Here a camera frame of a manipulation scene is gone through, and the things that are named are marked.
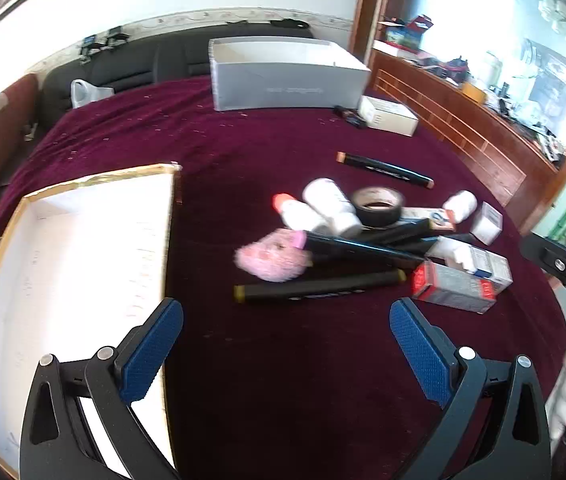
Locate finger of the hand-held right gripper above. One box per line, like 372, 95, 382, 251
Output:
519, 232, 566, 311

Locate small white box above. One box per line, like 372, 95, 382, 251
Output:
469, 202, 504, 246

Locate red and grey box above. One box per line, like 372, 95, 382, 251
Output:
411, 260, 497, 314

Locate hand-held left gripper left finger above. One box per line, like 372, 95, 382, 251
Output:
19, 297, 184, 480

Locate white plastic bag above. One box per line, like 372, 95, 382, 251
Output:
71, 79, 115, 109

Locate red and black bag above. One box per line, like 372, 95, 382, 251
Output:
440, 56, 470, 80

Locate pink fluffy ball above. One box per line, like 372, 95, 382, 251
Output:
234, 228, 314, 282

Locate black marker olive cap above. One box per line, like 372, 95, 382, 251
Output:
233, 269, 408, 304

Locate small black gadget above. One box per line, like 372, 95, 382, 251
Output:
104, 26, 129, 50
80, 35, 101, 63

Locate flat black object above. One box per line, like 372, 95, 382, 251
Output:
268, 18, 310, 31

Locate maroon blanket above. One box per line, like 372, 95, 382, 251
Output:
0, 75, 566, 480

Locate white tray with gold rim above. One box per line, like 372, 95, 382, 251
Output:
0, 162, 182, 478

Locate small white bottle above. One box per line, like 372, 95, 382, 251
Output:
442, 190, 478, 224

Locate white glue bottle orange cap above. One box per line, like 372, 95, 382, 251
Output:
272, 193, 331, 235

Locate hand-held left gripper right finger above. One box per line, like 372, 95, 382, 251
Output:
388, 296, 552, 480

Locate white blister card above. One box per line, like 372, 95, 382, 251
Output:
400, 206, 457, 233

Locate black marker brown caps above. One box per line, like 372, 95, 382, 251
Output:
337, 151, 434, 190

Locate small black device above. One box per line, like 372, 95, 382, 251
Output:
333, 105, 368, 130

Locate black sofa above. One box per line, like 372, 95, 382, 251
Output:
38, 22, 314, 117

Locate large white pill bottle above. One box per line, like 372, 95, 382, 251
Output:
302, 178, 362, 237

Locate black marker pink cap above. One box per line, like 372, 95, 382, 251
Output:
297, 231, 426, 264

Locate black tape roll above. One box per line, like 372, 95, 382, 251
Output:
351, 186, 407, 228

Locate flat white box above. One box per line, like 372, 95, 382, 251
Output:
358, 95, 420, 137

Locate wooden cabinet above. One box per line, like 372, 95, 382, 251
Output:
367, 49, 561, 208

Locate large grey cardboard box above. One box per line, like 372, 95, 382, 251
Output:
208, 36, 371, 112

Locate blue and white box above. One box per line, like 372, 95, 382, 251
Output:
425, 236, 514, 297

